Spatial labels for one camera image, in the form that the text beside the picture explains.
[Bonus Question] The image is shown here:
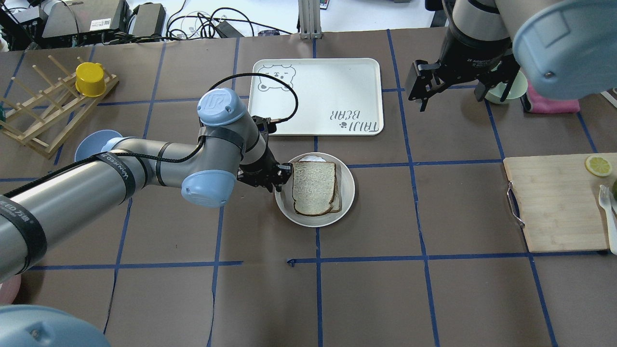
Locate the black computer box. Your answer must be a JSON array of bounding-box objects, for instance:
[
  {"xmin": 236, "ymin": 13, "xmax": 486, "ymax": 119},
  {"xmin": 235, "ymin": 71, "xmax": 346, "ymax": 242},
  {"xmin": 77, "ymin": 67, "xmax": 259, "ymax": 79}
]
[{"xmin": 42, "ymin": 0, "xmax": 130, "ymax": 40}]

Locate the yellow mug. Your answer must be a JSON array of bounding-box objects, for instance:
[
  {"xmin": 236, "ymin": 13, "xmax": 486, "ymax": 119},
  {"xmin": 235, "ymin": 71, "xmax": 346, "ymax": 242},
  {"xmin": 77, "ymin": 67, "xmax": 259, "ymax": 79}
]
[{"xmin": 75, "ymin": 62, "xmax": 106, "ymax": 97}]

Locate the white plastic fork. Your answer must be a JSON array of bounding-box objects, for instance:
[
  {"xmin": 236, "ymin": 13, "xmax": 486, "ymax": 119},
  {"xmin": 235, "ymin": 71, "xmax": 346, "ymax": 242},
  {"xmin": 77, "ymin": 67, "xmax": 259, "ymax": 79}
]
[{"xmin": 599, "ymin": 185, "xmax": 617, "ymax": 255}]

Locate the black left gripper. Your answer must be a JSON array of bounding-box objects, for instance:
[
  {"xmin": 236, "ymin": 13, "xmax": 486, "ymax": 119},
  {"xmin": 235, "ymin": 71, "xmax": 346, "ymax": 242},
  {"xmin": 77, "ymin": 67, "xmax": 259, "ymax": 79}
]
[{"xmin": 237, "ymin": 147, "xmax": 293, "ymax": 192}]

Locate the mint green cup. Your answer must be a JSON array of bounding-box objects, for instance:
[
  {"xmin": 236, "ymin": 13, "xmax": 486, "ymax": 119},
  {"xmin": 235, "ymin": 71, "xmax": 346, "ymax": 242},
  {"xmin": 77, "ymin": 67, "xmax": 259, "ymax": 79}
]
[{"xmin": 485, "ymin": 70, "xmax": 529, "ymax": 105}]

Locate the aluminium frame post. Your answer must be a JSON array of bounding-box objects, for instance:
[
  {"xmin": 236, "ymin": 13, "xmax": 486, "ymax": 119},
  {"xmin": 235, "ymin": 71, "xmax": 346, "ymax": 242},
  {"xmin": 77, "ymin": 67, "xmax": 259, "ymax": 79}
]
[{"xmin": 298, "ymin": 0, "xmax": 322, "ymax": 40}]

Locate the white bread slice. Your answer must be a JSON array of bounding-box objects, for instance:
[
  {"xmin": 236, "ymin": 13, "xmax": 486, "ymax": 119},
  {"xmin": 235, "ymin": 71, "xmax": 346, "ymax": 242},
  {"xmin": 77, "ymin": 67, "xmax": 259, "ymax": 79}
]
[{"xmin": 292, "ymin": 161, "xmax": 336, "ymax": 216}]

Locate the lemon slice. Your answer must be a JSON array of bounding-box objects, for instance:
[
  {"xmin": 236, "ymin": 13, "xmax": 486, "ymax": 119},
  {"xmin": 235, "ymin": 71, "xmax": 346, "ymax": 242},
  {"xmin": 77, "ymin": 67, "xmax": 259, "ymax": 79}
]
[{"xmin": 584, "ymin": 155, "xmax": 613, "ymax": 176}]

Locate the wooden dish rack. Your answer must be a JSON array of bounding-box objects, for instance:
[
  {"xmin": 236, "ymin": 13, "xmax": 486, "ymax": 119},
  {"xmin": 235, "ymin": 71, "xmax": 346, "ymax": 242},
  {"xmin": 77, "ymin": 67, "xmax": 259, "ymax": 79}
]
[{"xmin": 1, "ymin": 54, "xmax": 119, "ymax": 159}]

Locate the bottom bread slice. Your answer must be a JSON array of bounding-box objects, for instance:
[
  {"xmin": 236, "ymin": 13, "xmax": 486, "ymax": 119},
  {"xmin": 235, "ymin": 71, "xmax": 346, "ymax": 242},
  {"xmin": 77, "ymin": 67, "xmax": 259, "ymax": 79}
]
[{"xmin": 328, "ymin": 164, "xmax": 342, "ymax": 214}]

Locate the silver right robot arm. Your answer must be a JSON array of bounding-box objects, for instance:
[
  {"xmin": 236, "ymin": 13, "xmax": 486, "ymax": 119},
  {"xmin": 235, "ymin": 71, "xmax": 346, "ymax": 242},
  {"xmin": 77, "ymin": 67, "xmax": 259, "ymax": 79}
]
[{"xmin": 405, "ymin": 0, "xmax": 617, "ymax": 111}]

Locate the wooden cutting board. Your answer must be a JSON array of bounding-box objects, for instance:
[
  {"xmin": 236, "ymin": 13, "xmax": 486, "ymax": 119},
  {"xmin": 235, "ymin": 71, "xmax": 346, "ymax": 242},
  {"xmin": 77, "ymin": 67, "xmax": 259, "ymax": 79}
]
[{"xmin": 503, "ymin": 154, "xmax": 616, "ymax": 253}]

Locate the black power adapter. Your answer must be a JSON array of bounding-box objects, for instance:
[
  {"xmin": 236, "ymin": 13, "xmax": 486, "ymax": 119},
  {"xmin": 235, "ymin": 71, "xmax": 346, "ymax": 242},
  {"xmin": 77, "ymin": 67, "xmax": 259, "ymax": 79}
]
[{"xmin": 130, "ymin": 2, "xmax": 167, "ymax": 37}]

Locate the blue bowl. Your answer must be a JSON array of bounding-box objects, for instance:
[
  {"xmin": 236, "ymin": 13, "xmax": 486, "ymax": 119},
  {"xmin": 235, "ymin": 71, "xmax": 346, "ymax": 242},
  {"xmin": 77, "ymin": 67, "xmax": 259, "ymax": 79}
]
[{"xmin": 74, "ymin": 129, "xmax": 122, "ymax": 162}]

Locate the fried egg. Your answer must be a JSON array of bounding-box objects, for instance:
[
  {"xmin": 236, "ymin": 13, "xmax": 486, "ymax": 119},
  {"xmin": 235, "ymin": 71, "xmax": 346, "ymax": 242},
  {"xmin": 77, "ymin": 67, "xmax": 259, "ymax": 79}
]
[{"xmin": 298, "ymin": 155, "xmax": 327, "ymax": 162}]

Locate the pink cloth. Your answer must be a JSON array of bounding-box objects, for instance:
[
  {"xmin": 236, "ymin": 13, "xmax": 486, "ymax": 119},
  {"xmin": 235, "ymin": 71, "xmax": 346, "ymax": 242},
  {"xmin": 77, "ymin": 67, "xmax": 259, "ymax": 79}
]
[{"xmin": 520, "ymin": 83, "xmax": 580, "ymax": 114}]

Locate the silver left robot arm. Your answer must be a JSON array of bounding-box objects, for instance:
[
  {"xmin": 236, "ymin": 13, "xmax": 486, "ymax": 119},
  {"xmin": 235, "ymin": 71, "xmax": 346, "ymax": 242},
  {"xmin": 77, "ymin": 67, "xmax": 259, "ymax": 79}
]
[{"xmin": 0, "ymin": 88, "xmax": 292, "ymax": 282}]

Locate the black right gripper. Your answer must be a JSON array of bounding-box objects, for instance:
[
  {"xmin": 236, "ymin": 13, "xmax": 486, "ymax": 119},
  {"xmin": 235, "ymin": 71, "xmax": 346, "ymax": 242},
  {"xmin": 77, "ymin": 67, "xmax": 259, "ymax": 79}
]
[{"xmin": 405, "ymin": 29, "xmax": 521, "ymax": 112}]

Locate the cream bear tray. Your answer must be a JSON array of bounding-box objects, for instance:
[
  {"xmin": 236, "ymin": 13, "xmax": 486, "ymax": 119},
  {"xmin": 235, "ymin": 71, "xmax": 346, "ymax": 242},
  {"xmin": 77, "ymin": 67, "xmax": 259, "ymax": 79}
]
[{"xmin": 248, "ymin": 58, "xmax": 384, "ymax": 136}]

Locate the white round plate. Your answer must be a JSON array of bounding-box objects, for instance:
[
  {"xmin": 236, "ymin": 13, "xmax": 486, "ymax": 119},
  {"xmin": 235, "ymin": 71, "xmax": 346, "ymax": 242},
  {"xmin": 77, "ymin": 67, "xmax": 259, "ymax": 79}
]
[{"xmin": 275, "ymin": 152, "xmax": 356, "ymax": 228}]

